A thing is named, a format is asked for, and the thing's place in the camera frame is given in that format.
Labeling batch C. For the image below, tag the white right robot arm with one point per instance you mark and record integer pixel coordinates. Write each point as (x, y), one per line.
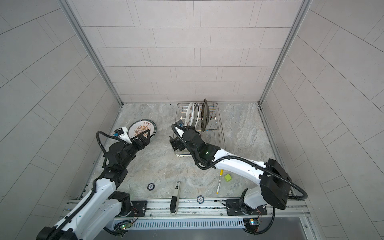
(274, 186)

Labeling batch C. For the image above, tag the small sunburst plate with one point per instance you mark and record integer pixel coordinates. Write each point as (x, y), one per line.
(141, 126)

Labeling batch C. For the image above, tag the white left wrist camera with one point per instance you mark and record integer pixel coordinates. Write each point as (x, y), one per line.
(122, 133)

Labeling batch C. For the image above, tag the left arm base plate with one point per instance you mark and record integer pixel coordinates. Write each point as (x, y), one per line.
(137, 210)

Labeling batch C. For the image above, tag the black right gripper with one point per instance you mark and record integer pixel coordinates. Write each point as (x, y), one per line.
(178, 140)

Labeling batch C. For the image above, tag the white watermelon pattern plate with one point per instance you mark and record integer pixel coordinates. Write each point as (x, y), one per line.
(190, 114)

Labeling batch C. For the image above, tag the aluminium front rail frame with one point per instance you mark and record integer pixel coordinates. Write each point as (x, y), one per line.
(190, 209)

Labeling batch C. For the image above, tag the right circuit board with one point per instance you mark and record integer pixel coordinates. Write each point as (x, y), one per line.
(251, 225)

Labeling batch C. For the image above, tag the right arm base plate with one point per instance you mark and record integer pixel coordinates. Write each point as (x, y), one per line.
(236, 208)

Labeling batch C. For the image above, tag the metal wire dish rack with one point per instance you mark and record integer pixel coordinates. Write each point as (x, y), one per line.
(213, 133)

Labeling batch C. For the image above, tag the yellow capped white marker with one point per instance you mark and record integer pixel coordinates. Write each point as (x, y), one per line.
(219, 182)

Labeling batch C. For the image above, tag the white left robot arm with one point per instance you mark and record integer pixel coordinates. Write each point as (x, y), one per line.
(103, 202)

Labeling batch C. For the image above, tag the black white handheld scraper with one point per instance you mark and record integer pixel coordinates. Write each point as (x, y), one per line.
(175, 198)

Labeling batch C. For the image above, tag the dark rimmed checkered plate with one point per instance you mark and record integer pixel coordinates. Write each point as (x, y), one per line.
(205, 115)

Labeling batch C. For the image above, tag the white blue striped plate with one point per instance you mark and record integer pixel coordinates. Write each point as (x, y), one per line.
(197, 115)

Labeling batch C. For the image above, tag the green cube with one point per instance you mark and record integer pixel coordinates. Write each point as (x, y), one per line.
(228, 177)

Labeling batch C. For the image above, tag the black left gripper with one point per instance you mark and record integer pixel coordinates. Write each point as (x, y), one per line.
(142, 141)

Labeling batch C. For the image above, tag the circuit board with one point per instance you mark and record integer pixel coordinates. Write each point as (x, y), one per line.
(251, 225)
(122, 228)

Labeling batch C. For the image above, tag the left circuit board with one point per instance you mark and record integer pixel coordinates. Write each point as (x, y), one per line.
(122, 228)

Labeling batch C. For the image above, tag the right round poker chip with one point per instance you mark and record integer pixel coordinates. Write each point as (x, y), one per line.
(200, 199)

